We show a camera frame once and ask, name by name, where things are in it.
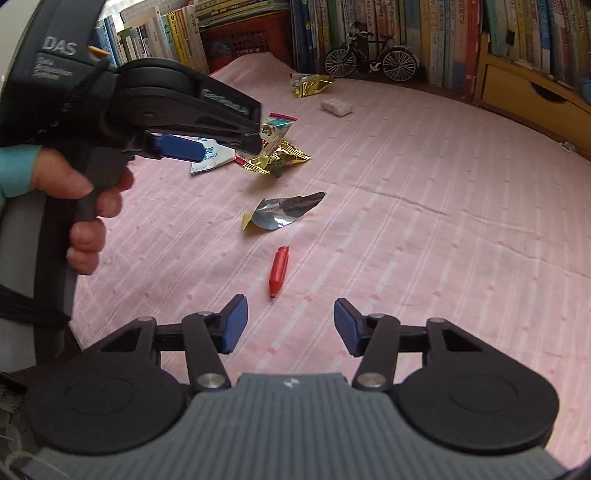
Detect person's left hand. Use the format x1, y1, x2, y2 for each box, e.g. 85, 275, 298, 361
31, 146, 135, 277

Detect books on wooden organizer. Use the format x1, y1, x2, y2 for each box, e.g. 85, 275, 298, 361
480, 0, 591, 89

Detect wooden drawer organizer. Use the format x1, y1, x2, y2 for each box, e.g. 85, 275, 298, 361
470, 34, 591, 163

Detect pink-edged rice cracker wrapper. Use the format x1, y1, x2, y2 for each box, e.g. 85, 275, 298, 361
258, 112, 297, 160

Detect red crayon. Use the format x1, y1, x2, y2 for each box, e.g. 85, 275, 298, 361
268, 246, 291, 300

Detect white blue paper bag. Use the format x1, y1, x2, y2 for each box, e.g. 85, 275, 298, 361
189, 137, 236, 175

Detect miniature black bicycle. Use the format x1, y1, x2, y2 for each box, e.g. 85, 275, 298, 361
324, 21, 420, 84

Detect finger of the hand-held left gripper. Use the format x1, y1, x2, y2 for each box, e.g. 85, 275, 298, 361
194, 76, 265, 156
122, 130, 205, 164

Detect small crumpled gold wrapper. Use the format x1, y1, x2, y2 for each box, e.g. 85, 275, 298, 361
243, 140, 311, 179

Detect pile of papers on basket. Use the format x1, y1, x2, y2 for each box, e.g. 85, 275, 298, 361
193, 0, 293, 20

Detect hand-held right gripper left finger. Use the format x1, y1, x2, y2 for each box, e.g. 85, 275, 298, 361
98, 294, 249, 391

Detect pink striped cloth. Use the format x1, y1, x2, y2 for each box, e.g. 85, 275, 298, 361
69, 52, 591, 468

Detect red plastic basket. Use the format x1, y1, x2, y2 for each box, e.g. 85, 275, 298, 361
199, 10, 297, 75

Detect small white wrapped candy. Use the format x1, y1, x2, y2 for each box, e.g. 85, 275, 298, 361
320, 97, 354, 116

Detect row of tall upright books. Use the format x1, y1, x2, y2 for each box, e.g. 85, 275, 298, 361
94, 4, 209, 77

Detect yellow silver foil wrapper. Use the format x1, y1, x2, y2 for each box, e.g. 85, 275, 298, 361
242, 191, 328, 232

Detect row of books behind bicycle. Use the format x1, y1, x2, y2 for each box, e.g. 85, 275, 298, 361
290, 0, 482, 91

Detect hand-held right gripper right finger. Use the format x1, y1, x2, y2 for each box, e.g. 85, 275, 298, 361
333, 297, 486, 392

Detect gold silver foil wrapper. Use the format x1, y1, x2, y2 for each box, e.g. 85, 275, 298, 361
289, 72, 334, 99

